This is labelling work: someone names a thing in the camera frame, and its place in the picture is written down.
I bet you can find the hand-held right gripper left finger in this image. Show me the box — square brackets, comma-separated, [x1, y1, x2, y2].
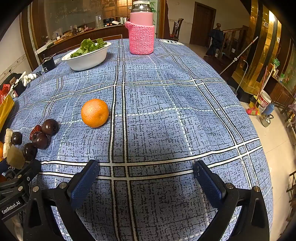
[23, 159, 100, 241]

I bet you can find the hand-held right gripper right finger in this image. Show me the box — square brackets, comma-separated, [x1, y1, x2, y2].
[193, 160, 270, 241]

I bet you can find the beige rounded produce chunk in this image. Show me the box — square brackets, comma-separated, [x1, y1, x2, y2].
[7, 145, 26, 169]

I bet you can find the dark purple plum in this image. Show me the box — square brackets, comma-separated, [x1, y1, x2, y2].
[42, 119, 59, 136]
[11, 132, 23, 144]
[32, 132, 49, 150]

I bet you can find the dark jujube pair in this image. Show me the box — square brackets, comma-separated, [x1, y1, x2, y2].
[22, 142, 38, 161]

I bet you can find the red date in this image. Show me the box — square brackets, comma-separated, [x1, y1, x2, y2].
[29, 125, 42, 141]

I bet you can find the red plastic bag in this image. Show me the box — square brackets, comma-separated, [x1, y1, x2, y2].
[0, 84, 11, 99]

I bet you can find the blue plaid tablecloth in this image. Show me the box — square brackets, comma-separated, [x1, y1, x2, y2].
[7, 38, 273, 241]

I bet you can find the metal kettle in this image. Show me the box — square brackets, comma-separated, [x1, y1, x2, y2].
[260, 114, 274, 127]

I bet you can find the broom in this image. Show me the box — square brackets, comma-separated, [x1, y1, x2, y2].
[246, 66, 269, 115]

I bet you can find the white glove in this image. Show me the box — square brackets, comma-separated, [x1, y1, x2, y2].
[20, 72, 37, 85]

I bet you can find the blue jug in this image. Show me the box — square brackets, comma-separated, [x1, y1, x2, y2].
[264, 102, 275, 115]

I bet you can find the white bucket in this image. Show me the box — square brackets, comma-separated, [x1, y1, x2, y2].
[258, 90, 271, 114]

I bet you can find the small black box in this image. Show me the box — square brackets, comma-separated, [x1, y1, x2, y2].
[42, 57, 56, 73]

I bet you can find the white bowl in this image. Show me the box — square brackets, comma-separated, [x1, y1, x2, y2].
[61, 42, 112, 71]

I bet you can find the green lettuce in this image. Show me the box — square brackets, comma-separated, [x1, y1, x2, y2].
[70, 38, 108, 58]

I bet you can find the wooden sideboard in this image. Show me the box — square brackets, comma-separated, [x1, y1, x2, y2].
[35, 22, 130, 58]

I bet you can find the dark hanging jacket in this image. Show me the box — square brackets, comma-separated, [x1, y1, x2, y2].
[206, 28, 224, 56]

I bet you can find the wooden stair railing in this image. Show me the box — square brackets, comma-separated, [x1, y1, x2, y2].
[216, 23, 249, 58]

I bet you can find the gold column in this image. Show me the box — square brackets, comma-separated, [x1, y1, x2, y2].
[231, 0, 281, 94]

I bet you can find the pink bottle with knit sleeve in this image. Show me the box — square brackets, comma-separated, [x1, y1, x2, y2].
[125, 0, 155, 55]

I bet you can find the wooden chair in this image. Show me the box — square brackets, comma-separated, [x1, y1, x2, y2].
[170, 19, 184, 42]

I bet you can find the brown wooden door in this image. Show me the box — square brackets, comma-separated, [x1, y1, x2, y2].
[190, 2, 216, 45]

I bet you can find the metal mop handle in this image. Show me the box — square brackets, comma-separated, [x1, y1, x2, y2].
[219, 37, 259, 75]

